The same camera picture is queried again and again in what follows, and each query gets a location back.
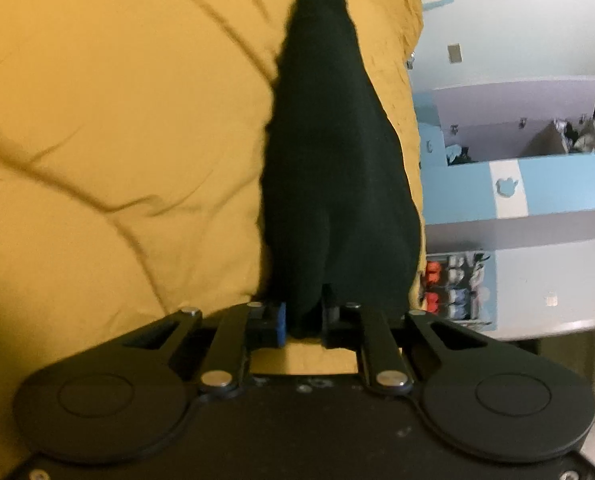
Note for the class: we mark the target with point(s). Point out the mustard yellow blanket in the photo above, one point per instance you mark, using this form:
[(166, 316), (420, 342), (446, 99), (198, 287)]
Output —
[(102, 135)]

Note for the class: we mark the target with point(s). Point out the dark green garment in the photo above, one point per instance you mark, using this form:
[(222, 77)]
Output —
[(327, 160)]

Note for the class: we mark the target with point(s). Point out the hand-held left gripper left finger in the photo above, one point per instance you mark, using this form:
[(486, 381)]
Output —
[(279, 324)]

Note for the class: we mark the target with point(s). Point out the wall switch plate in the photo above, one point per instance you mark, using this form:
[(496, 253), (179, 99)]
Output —
[(551, 300), (454, 53)]

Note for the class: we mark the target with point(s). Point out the blue and white toy chest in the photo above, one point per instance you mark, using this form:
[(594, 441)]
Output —
[(552, 195)]

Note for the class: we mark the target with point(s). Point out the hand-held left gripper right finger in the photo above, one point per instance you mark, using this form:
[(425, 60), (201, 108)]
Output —
[(330, 316)]

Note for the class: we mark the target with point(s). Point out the organizer with small colourful items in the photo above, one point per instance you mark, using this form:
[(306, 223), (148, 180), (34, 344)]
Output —
[(457, 287)]

